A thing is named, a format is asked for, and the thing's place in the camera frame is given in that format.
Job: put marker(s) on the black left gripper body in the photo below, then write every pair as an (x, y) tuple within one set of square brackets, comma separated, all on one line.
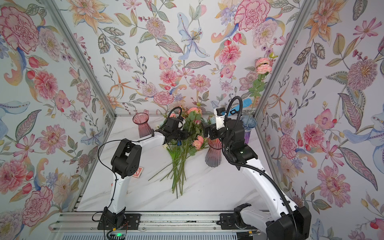
[(178, 135)]

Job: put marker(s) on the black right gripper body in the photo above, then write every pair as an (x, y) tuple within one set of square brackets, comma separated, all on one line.
[(224, 136)]

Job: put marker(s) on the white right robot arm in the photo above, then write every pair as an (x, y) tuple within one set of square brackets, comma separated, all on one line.
[(284, 220)]

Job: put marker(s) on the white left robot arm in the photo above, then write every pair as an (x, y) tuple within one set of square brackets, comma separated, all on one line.
[(126, 161)]

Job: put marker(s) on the purple glass vase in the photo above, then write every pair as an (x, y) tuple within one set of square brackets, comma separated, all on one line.
[(249, 123)]

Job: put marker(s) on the pink glass vase back left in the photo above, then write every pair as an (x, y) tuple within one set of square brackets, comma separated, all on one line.
[(141, 120)]

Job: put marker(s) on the artificial flower bunch on table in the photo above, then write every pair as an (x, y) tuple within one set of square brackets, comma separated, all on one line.
[(192, 121)]

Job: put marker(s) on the red playing card box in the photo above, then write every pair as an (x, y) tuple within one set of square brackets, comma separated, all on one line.
[(138, 173)]

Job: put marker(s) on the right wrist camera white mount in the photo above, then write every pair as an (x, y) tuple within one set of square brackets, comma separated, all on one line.
[(220, 114)]

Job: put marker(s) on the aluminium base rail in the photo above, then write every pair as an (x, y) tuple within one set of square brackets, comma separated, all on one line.
[(164, 226)]

